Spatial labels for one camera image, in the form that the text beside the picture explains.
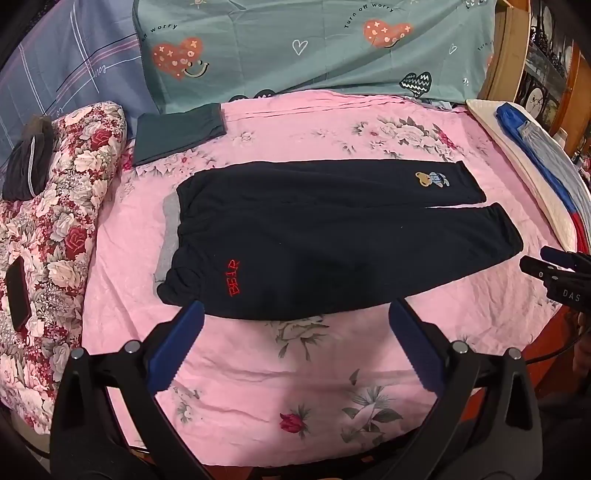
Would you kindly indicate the wooden bed frame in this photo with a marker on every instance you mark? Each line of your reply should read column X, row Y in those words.
column 505, row 50

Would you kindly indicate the grey striped cloth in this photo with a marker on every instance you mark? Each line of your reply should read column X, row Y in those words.
column 549, row 157

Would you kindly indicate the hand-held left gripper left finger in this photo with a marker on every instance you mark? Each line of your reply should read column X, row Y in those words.
column 178, row 344

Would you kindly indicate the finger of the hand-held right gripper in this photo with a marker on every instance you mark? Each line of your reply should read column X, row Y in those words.
column 538, row 268
column 565, row 256

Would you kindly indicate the dark grey garment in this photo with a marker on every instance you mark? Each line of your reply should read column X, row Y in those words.
column 23, row 170

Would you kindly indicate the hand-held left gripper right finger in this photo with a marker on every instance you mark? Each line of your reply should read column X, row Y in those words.
column 415, row 344

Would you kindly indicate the red floral quilt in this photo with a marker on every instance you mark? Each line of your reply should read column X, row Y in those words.
column 60, row 207

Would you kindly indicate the black phone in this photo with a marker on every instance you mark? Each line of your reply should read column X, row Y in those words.
column 18, row 295

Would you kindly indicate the black pants with embroidery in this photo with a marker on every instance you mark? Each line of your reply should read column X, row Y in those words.
column 323, row 240

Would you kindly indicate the dark green folded garment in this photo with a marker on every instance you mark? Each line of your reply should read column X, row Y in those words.
column 175, row 134

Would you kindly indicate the cream quilted pad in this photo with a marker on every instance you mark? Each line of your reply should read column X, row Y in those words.
column 508, row 152

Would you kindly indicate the wooden display shelf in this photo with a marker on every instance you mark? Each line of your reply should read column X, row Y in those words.
column 549, row 60

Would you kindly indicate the teal heart-print cloth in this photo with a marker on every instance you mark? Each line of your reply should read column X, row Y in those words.
column 277, row 55

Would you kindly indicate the pink floral bed sheet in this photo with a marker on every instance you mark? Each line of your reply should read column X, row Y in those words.
column 277, row 369

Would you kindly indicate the blue garment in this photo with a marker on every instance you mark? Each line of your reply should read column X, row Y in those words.
column 517, row 127

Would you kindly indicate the blue plaid sheet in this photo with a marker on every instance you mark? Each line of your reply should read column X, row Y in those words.
column 69, row 60

